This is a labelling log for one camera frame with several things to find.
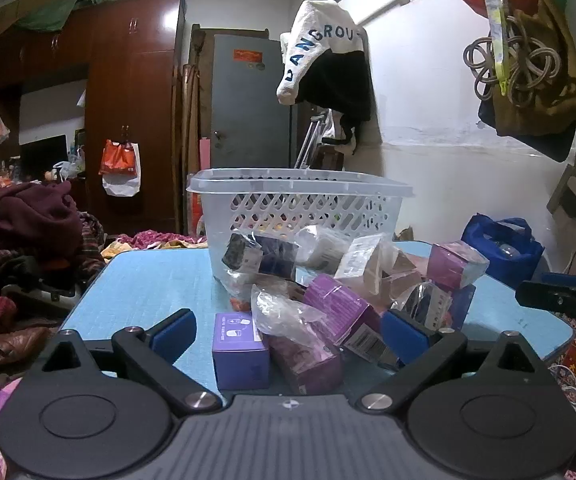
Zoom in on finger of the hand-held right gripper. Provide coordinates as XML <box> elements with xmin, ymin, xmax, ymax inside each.
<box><xmin>515</xmin><ymin>280</ymin><xmax>576</xmax><ymax>331</ymax></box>
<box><xmin>540</xmin><ymin>272</ymin><xmax>576</xmax><ymax>292</ymax></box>

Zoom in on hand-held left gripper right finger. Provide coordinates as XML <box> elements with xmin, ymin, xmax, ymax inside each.
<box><xmin>353</xmin><ymin>308</ymin><xmax>549</xmax><ymax>413</ymax></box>

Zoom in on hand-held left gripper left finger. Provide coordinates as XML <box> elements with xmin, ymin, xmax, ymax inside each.
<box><xmin>42</xmin><ymin>308</ymin><xmax>223</xmax><ymax>416</ymax></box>

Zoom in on black packet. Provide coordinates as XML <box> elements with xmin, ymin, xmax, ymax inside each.
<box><xmin>390</xmin><ymin>281</ymin><xmax>454</xmax><ymax>331</ymax></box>

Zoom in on purple box with white icons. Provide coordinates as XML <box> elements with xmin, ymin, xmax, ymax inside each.
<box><xmin>213</xmin><ymin>311</ymin><xmax>271</xmax><ymax>391</ymax></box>

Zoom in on purple box with barcode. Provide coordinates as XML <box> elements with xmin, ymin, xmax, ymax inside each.
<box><xmin>303</xmin><ymin>274</ymin><xmax>393</xmax><ymax>363</ymax></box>

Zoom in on clear plastic lattice basket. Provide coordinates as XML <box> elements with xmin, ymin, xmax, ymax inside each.
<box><xmin>186</xmin><ymin>168</ymin><xmax>415</xmax><ymax>281</ymax></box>

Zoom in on dark blue box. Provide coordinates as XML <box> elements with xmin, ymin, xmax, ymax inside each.
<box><xmin>448</xmin><ymin>285</ymin><xmax>476</xmax><ymax>331</ymax></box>

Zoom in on blue fabric bag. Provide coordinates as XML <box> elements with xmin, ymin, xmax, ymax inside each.
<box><xmin>461</xmin><ymin>213</ymin><xmax>545</xmax><ymax>288</ymax></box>

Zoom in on purple box in clear wrap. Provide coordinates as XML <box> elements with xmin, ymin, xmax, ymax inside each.
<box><xmin>426</xmin><ymin>241</ymin><xmax>490</xmax><ymax>291</ymax></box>

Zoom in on white flat packet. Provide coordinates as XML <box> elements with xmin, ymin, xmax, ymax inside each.
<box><xmin>335</xmin><ymin>233</ymin><xmax>383</xmax><ymax>281</ymax></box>

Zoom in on floral blanket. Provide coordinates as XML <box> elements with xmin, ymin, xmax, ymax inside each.
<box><xmin>102</xmin><ymin>230</ymin><xmax>209</xmax><ymax>261</ymax></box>

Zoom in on black item in clear bag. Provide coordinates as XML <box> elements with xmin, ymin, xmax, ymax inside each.
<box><xmin>222</xmin><ymin>232</ymin><xmax>299</xmax><ymax>281</ymax></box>

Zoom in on olive brown hanging bag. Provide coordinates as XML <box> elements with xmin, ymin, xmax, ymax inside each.
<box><xmin>478</xmin><ymin>0</ymin><xmax>576</xmax><ymax>161</ymax></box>

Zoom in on orange and white plastic bag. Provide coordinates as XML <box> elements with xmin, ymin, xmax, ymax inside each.
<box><xmin>98</xmin><ymin>139</ymin><xmax>141</xmax><ymax>197</ymax></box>

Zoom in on wooden sticks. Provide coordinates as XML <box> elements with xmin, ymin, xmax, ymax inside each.
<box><xmin>180</xmin><ymin>25</ymin><xmax>213</xmax><ymax>236</ymax></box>

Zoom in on black monitor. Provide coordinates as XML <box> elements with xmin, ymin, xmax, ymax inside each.
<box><xmin>20</xmin><ymin>134</ymin><xmax>68</xmax><ymax>181</ymax></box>

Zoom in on grey metal door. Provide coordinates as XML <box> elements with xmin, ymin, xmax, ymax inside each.
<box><xmin>211</xmin><ymin>34</ymin><xmax>293</xmax><ymax>171</ymax></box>

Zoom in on brown wooden wardrobe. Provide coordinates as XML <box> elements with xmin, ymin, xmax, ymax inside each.
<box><xmin>0</xmin><ymin>0</ymin><xmax>186</xmax><ymax>236</ymax></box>

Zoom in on white and black hoodie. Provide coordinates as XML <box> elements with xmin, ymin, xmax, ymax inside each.
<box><xmin>276</xmin><ymin>0</ymin><xmax>373</xmax><ymax>156</ymax></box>

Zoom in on green cloth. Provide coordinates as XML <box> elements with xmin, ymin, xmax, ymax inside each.
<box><xmin>18</xmin><ymin>0</ymin><xmax>133</xmax><ymax>31</ymax></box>

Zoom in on coiled grey rope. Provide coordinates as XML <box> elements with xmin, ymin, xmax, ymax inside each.
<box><xmin>463</xmin><ymin>10</ymin><xmax>564</xmax><ymax>108</ymax></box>

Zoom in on yellow green strap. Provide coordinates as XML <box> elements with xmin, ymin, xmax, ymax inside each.
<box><xmin>485</xmin><ymin>0</ymin><xmax>511</xmax><ymax>96</ymax></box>

